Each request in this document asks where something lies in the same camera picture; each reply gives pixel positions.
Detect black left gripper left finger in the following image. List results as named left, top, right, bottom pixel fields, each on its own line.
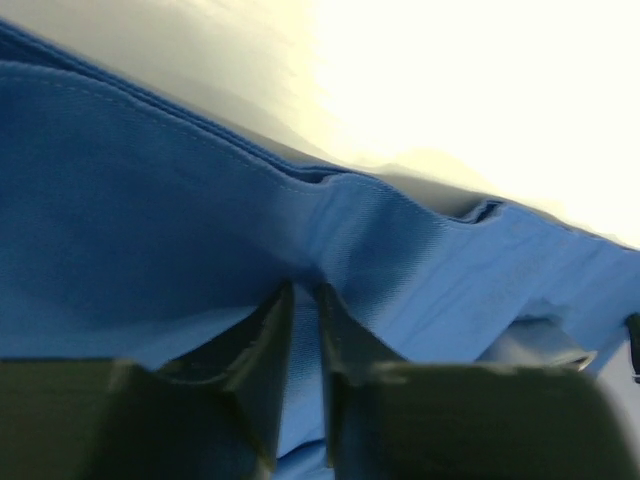
left=1, top=283, right=294, bottom=479

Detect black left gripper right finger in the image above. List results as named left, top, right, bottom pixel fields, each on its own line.
left=315, top=285, right=625, bottom=479

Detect blue surgical cloth wrap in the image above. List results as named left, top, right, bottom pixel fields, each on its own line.
left=1, top=23, right=639, bottom=479

